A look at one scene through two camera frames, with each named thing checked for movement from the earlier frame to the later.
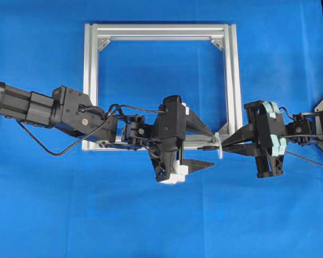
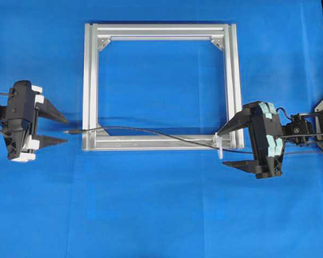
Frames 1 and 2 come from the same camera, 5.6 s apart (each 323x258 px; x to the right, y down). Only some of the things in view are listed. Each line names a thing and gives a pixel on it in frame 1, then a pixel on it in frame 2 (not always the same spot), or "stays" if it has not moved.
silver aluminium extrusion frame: (226, 33) stays
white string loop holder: (217, 142) stays
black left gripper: (169, 134) -> (21, 104)
